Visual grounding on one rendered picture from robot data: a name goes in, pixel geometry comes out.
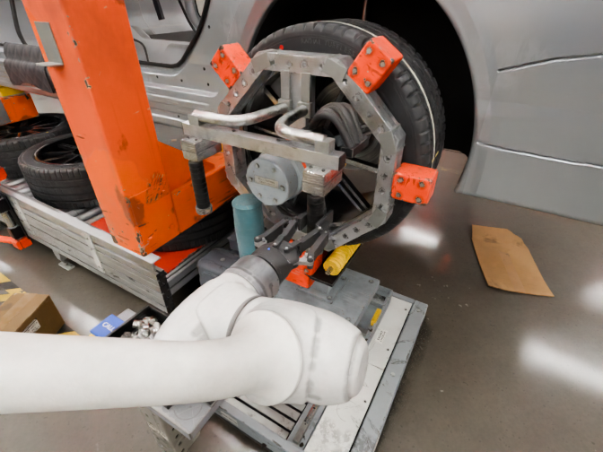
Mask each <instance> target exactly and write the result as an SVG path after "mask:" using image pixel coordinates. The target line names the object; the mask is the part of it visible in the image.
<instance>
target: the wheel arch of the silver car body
mask: <svg viewBox="0 0 603 452"><path fill-rule="evenodd" d="M362 9H363V0H268V1H267V3H266V4H265V6H264V8H263V9H262V11H261V12H260V14H259V16H258V18H257V20H256V22H255V24H254V26H253V28H252V30H251V33H250V35H249V39H248V42H247V45H246V47H245V52H246V53H247V54H248V53H249V52H250V51H251V50H252V49H253V48H254V47H255V46H256V45H257V44H258V43H259V42H260V41H261V40H262V39H264V38H266V37H267V36H269V35H270V34H272V33H274V32H276V31H278V30H281V29H282V28H286V27H288V26H291V25H295V24H299V23H305V22H319V21H326V20H334V19H344V18H349V19H359V20H361V17H362ZM367 21H368V22H374V23H377V24H379V25H381V27H385V28H387V29H389V30H392V31H394V32H395V33H397V35H398V37H399V38H400V37H402V38H403V39H405V40H406V43H407V44H410V45H411V46H412V47H413V48H414V49H415V52H418V53H419V54H420V55H421V57H422V58H423V59H422V61H425V62H426V64H427V65H428V66H427V68H430V69H431V71H432V73H433V76H432V77H434V78H435V80H436V82H437V84H438V87H437V88H438V89H440V92H441V95H440V97H442V101H443V103H442V105H443V106H444V111H445V113H444V114H443V115H444V116H445V122H444V123H445V124H446V129H445V131H444V132H445V140H444V145H443V148H444V149H450V150H454V151H460V152H462V153H464V154H466V155H467V157H468V161H467V164H466V166H465V168H464V169H463V172H462V174H461V176H460V178H459V181H458V183H457V185H456V187H455V188H454V192H456V193H458V191H459V189H460V188H461V186H462V184H463V182H464V180H465V178H466V176H467V173H468V170H469V167H470V164H471V161H472V158H473V155H474V150H475V147H476V137H477V130H478V117H479V106H478V91H477V83H476V74H475V69H474V66H473V62H472V58H471V55H470V53H469V50H468V45H467V42H466V41H465V39H464V36H463V34H462V32H461V30H460V28H459V26H458V24H457V22H456V20H455V19H454V17H453V15H452V14H451V12H450V10H449V9H448V7H447V6H446V4H445V3H444V2H443V1H442V0H370V3H369V10H368V17H367ZM326 80H327V77H325V76H317V75H316V88H315V100H316V98H317V97H318V96H319V94H320V92H321V91H322V90H323V88H324V87H325V83H326Z"/></svg>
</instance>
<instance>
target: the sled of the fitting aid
mask: <svg viewBox="0 0 603 452"><path fill-rule="evenodd" d="M392 292H393V290H391V289H389V288H386V287H384V286H381V285H379V289H378V290H377V291H376V293H375V295H374V296H373V298H372V300H371V303H370V304H369V306H368V308H367V309H366V310H365V312H364V314H363V316H362V318H361V320H360V322H359V323H358V325H357V328H358V329H359V330H360V331H361V332H362V334H363V338H364V340H365V341H366V343H367V344H368V346H369V344H370V342H371V339H372V338H373V336H374V334H375V332H376V330H377V328H378V326H379V324H380V321H381V320H382V318H383V316H384V314H385V312H386V310H387V308H388V306H389V304H390V301H391V296H392Z"/></svg>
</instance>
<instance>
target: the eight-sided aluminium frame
mask: <svg viewBox="0 0 603 452"><path fill-rule="evenodd" d="M353 61H354V60H353V59H352V58H351V56H347V55H341V54H325V53H314V52H303V51H292V50H282V49H280V48H279V49H267V50H263V51H258V52H257V54H256V55H255V56H254V57H253V58H251V59H250V62H249V64H248V66H247V67H246V68H245V70H244V71H243V73H242V74H241V75H240V77H239V79H238V80H237V82H236V83H235V84H234V85H233V86H232V88H231V89H230V91H229V92H228V94H227V95H226V96H225V98H224V99H223V100H222V101H221V103H220V105H219V107H218V108H217V109H218V114H224V115H240V114H241V111H242V109H243V108H244V107H245V106H246V104H247V103H248V102H249V100H250V99H251V98H252V97H253V95H254V94H255V93H256V91H257V90H258V89H259V87H260V86H261V85H262V84H263V82H264V81H265V80H266V79H267V77H268V76H269V75H270V74H271V73H272V72H273V71H278V72H281V70H285V71H290V73H294V74H301V73H309V74H311V75H317V76H325V77H332V78H333V79H334V81H335V82H336V84H337V85H338V87H339V88H340V90H341V91H342V92H343V94H344V95H345V96H346V97H347V99H348V100H349V101H350V103H351V104H352V105H353V107H354V109H355V110H356V111H357V113H358V114H359V115H360V117H361V118H362V120H363V121H364V123H365V124H366V125H367V127H369V129H370V130H371V132H372V133H373V135H374V136H375V137H376V139H377V140H378V141H379V143H380V158H379V165H378V172H377V178H376V186H375V192H374V199H373V206H372V209H371V210H369V211H367V212H365V213H363V214H361V215H359V216H357V217H356V218H354V219H352V220H351V221H349V222H347V223H345V224H343V225H341V226H340V227H338V228H336V229H334V230H330V229H328V232H329V235H328V244H327V245H326V246H325V247H324V250H326V251H328V252H329V251H331V250H333V249H336V248H338V247H340V246H342V245H344V244H345V243H347V242H349V241H351V240H353V239H356V238H358V237H360V236H362V235H363V234H365V233H367V232H369V231H371V230H374V229H378V228H379V227H380V226H381V225H382V224H384V223H386V221H387V220H388V218H389V217H390V215H391V214H392V212H393V206H394V205H395V204H394V202H395V198H391V197H390V192H391V187H392V181H393V176H394V172H395V171H396V170H397V169H398V168H399V166H400V165H401V160H402V155H403V150H404V146H405V139H406V133H405V131H404V130H403V128H402V127H401V125H400V123H398V122H397V120H396V119H395V118H394V116H393V115H392V114H391V112H390V111H389V109H388V108H387V106H386V105H385V103H384V102H383V101H382V99H381V98H380V96H379V95H378V93H377V92H376V91H372V92H371V93H369V94H366V93H365V92H364V91H363V90H362V89H361V88H360V87H359V86H358V85H357V84H356V82H355V81H354V80H353V79H352V78H351V77H350V76H349V75H348V74H347V71H348V69H349V67H350V66H351V64H352V63H353ZM223 157H224V163H225V172H226V177H227V179H229V180H230V183H231V185H233V186H234V187H235V188H236V190H237V191H238V192H239V193H240V195H242V194H253V193H252V191H251V190H250V188H249V184H248V181H247V163H246V153H245V149H243V148H240V147H236V146H232V145H228V144H224V143H223ZM262 209H263V216H264V226H265V227H267V229H268V230H269V229H270V228H271V227H273V226H274V225H275V224H277V223H278V222H279V221H281V220H282V219H283V218H288V219H289V220H291V219H292V217H290V216H287V215H284V214H282V213H281V212H280V211H279V210H278V208H277V207H276V206H271V205H268V204H264V203H263V202H262ZM305 235H307V225H306V226H305V227H304V228H303V229H302V230H298V228H297V231H296V232H295V233H294V235H293V237H292V239H295V240H299V239H301V238H302V237H304V236H305Z"/></svg>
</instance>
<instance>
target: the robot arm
mask: <svg viewBox="0 0 603 452"><path fill-rule="evenodd" d="M333 212H334V210H331V209H330V210H329V211H328V212H327V213H326V214H325V215H324V216H323V217H322V218H321V219H320V220H319V221H318V222H317V223H316V224H315V229H314V230H312V231H311V232H310V233H308V234H307V235H305V236H304V237H302V238H301V239H299V240H295V241H294V242H292V243H289V241H290V240H291V238H292V237H293V235H294V233H295V232H296V231H297V228H298V230H302V229H303V228H304V227H305V226H306V225H307V211H306V212H305V213H301V214H299V215H298V216H296V215H293V216H292V219H291V220H289V219H288V218H283V219H282V220H281V221H279V222H278V223H277V224H275V225H274V226H273V227H271V228H270V229H269V230H267V231H266V232H264V233H263V234H261V235H258V236H256V237H255V238H254V243H255V249H256V250H255V251H254V252H253V253H252V254H251V255H246V256H243V257H241V258H240V259H239V260H238V261H237V262H236V263H235V264H233V265H232V266H231V267H230V268H228V269H227V270H225V271H224V272H223V274H221V275H220V276H218V277H216V278H215V279H213V280H210V281H208V282H206V283H205V284H203V285H202V286H201V287H199V288H198V289H197V290H195V291H194V292H193V293H191V294H190V295H189V296H188V297H187V298H186V299H185V300H183V301H182V302H181V303H180V304H179V305H178V306H177V307H176V308H175V309H174V311H173V312H172V313H171V314H170V315H169V316H168V318H167V319H166V320H165V321H164V323H163V324H162V326H161V327H160V329H159V330H158V332H157V334H156V335H155V337H154V338H153V340H150V339H133V338H116V337H99V336H82V335H50V334H33V333H16V332H0V414H6V413H40V412H57V411H75V410H92V409H110V408H128V407H144V406H160V405H175V404H195V403H203V402H210V401H215V400H222V399H226V398H231V397H235V396H246V397H247V398H248V399H249V400H250V401H252V402H253V403H255V404H260V405H265V406H269V405H275V404H305V403H306V402H308V403H312V404H317V405H336V404H344V403H347V402H349V401H350V400H351V399H352V398H353V397H355V396H357V395H358V394H359V392H360V391H361V389H362V387H363V382H364V380H365V376H366V371H367V366H368V360H369V348H368V344H367V343H366V341H365V340H364V338H363V334H362V332H361V331H360V330H359V329H358V328H357V327H356V326H354V325H353V324H352V323H350V322H349V321H347V320H346V319H344V318H343V317H340V316H339V315H337V314H336V313H333V312H331V311H328V310H325V309H321V308H318V307H314V306H311V305H308V304H304V303H301V302H297V301H293V300H285V299H274V296H275V295H276V294H277V293H278V292H279V285H280V284H281V283H282V282H283V281H284V279H285V278H286V277H287V276H288V275H289V273H290V272H291V271H292V270H293V269H294V268H296V267H298V266H299V265H306V266H307V268H308V269H313V266H314V261H315V260H316V258H317V257H318V256H319V254H320V253H321V251H322V250H323V249H324V247H325V246H326V245H327V244H328V235H329V232H328V229H329V224H330V223H331V222H332V221H333ZM309 247H311V248H310V249H309V251H308V253H305V256H303V257H302V258H300V256H301V255H302V252H304V251H305V250H306V249H308V248H309Z"/></svg>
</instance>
